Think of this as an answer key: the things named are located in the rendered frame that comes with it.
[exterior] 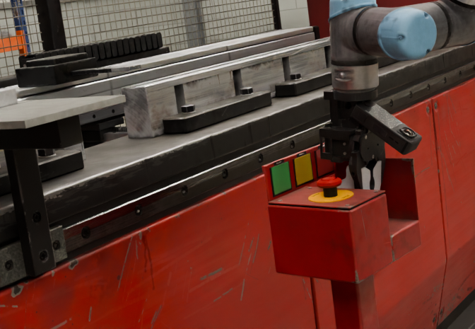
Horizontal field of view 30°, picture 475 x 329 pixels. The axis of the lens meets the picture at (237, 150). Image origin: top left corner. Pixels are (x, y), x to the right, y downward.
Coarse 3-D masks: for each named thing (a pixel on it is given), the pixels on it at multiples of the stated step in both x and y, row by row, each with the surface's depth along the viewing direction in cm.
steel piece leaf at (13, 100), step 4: (0, 92) 123; (4, 92) 123; (8, 92) 124; (12, 92) 125; (0, 96) 123; (4, 96) 123; (8, 96) 124; (12, 96) 125; (16, 96) 125; (0, 100) 123; (4, 100) 123; (8, 100) 124; (12, 100) 125; (16, 100) 125; (0, 104) 123; (4, 104) 123; (8, 104) 124; (12, 104) 125
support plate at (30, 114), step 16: (96, 96) 121; (112, 96) 118; (0, 112) 116; (16, 112) 113; (32, 112) 111; (48, 112) 108; (64, 112) 109; (80, 112) 111; (0, 128) 106; (16, 128) 105
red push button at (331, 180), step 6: (318, 180) 140; (324, 180) 138; (330, 180) 138; (336, 180) 138; (318, 186) 139; (324, 186) 138; (330, 186) 138; (336, 186) 138; (324, 192) 139; (330, 192) 139; (336, 192) 139
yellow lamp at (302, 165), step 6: (300, 156) 148; (306, 156) 149; (294, 162) 146; (300, 162) 147; (306, 162) 149; (300, 168) 147; (306, 168) 149; (300, 174) 148; (306, 174) 149; (300, 180) 148; (306, 180) 149
